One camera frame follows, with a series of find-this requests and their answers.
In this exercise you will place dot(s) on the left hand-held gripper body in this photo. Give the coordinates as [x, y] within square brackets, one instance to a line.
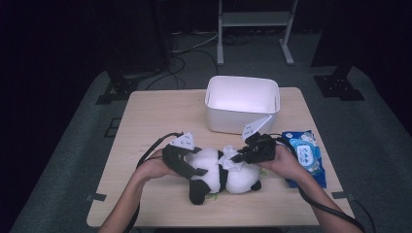
[173, 157]

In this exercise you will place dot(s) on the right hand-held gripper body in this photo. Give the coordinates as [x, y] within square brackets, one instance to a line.
[262, 149]

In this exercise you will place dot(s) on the white wet wipe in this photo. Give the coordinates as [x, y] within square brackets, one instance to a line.
[230, 161]

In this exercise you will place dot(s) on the panda plush toy with bamboo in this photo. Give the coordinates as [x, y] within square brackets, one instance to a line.
[207, 161]

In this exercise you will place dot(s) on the white plastic storage box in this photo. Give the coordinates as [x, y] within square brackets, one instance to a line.
[241, 97]

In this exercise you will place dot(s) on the blue wet wipes pack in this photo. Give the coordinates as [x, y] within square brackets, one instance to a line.
[315, 174]

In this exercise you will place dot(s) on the person's left hand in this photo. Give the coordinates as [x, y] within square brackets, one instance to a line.
[154, 166]

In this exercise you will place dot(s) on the person's right hand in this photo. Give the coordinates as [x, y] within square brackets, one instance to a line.
[285, 163]

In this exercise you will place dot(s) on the black tape square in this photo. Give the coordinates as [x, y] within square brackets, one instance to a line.
[111, 127]

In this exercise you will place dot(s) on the grey tape piece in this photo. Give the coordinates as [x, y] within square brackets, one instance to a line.
[340, 194]
[96, 196]

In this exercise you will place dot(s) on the black stand base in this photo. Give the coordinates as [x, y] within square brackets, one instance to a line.
[118, 87]
[338, 87]

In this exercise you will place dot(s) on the white metal stand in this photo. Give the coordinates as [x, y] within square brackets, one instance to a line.
[254, 18]

